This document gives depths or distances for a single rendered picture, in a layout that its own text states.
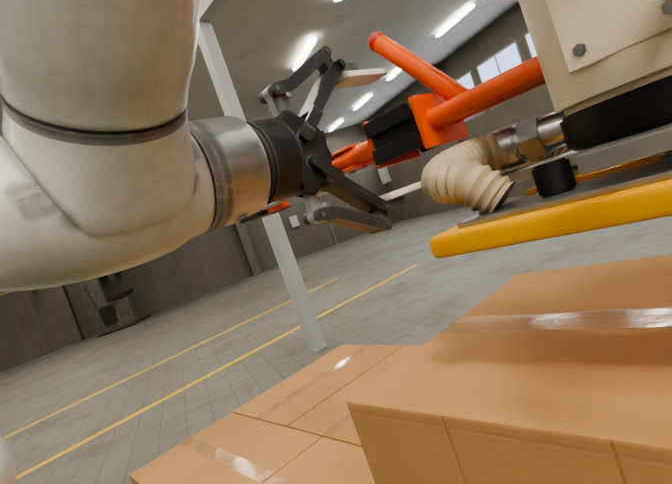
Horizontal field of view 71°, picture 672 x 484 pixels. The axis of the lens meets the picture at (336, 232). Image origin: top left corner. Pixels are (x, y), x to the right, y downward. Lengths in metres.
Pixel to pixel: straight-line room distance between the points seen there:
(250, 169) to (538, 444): 0.29
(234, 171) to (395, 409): 0.26
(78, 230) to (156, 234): 0.05
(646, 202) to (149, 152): 0.30
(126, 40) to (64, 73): 0.03
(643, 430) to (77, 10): 0.39
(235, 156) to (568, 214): 0.24
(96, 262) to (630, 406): 0.36
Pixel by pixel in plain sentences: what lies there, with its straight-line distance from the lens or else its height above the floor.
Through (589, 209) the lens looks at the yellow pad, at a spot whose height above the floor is 1.09.
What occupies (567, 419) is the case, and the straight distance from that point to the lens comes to 0.39.
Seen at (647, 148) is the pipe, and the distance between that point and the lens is 0.35.
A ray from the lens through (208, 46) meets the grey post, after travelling 4.53.
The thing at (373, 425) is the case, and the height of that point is 0.93.
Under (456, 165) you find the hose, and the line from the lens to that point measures 0.43.
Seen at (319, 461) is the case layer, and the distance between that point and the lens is 1.35.
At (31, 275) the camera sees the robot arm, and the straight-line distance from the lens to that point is 0.33.
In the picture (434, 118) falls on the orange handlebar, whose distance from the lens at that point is 0.53.
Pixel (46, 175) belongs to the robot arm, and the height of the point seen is 1.21.
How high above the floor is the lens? 1.14
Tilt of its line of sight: 2 degrees down
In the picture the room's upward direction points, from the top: 19 degrees counter-clockwise
